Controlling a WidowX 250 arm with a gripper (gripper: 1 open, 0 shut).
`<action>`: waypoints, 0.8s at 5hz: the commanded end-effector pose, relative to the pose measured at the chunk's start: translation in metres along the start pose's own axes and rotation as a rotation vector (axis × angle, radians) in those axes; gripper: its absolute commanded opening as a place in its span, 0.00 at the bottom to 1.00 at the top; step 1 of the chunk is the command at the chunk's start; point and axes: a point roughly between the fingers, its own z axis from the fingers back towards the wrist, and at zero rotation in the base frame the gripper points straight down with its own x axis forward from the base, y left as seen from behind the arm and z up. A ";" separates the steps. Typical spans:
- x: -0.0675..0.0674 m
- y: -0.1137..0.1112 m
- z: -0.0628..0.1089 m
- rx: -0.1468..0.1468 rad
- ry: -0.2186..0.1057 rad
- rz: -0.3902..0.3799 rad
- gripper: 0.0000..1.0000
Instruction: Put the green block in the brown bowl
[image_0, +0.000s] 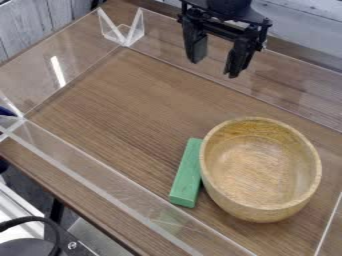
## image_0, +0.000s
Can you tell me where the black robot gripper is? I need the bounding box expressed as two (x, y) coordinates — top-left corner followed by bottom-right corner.
(178, 0), (273, 78)

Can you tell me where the light brown wooden bowl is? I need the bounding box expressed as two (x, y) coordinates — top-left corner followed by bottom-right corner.
(200, 117), (322, 223)

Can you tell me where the green rectangular block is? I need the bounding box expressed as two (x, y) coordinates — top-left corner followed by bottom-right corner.
(169, 138), (202, 208)

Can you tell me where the black table leg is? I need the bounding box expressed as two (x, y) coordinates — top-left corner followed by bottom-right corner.
(50, 199), (66, 224)

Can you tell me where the clear acrylic corner bracket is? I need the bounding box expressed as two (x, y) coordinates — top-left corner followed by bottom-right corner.
(97, 8), (145, 47)

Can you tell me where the clear acrylic tray wall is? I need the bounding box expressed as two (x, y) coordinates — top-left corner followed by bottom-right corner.
(0, 0), (342, 256)

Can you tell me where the black cable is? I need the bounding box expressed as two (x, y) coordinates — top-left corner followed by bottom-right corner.
(0, 215), (63, 256)

